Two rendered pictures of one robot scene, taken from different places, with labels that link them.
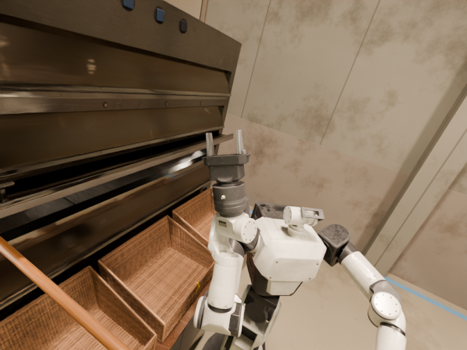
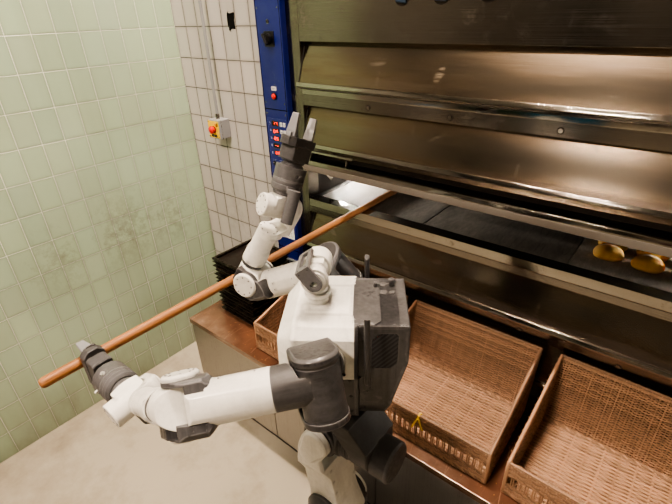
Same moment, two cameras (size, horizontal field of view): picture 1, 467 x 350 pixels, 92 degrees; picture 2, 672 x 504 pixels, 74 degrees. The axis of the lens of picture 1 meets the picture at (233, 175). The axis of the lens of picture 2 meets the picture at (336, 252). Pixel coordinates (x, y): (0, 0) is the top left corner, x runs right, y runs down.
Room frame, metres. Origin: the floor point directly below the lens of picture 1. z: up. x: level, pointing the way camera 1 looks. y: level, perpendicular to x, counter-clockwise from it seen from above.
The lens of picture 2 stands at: (1.06, -1.08, 2.00)
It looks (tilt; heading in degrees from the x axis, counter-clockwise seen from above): 29 degrees down; 110
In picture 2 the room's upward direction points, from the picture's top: 2 degrees counter-clockwise
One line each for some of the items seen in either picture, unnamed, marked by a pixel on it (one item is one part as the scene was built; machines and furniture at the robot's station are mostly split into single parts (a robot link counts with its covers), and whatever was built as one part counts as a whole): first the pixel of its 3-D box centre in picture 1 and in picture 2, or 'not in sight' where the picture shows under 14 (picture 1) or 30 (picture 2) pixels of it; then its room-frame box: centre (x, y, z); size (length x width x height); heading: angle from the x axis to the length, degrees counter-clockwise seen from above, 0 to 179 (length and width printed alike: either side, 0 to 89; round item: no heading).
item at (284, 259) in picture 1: (277, 248); (345, 343); (0.78, -0.26, 1.27); 0.34 x 0.30 x 0.36; 106
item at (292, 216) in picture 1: (298, 219); (317, 273); (0.72, -0.27, 1.47); 0.10 x 0.07 x 0.09; 106
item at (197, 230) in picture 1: (212, 221); (620, 461); (1.58, 0.07, 0.72); 0.56 x 0.49 x 0.28; 159
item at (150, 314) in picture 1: (165, 267); (445, 378); (1.01, 0.27, 0.72); 0.56 x 0.49 x 0.28; 161
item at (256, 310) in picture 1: (266, 287); (352, 429); (0.81, -0.30, 1.00); 0.28 x 0.13 x 0.18; 161
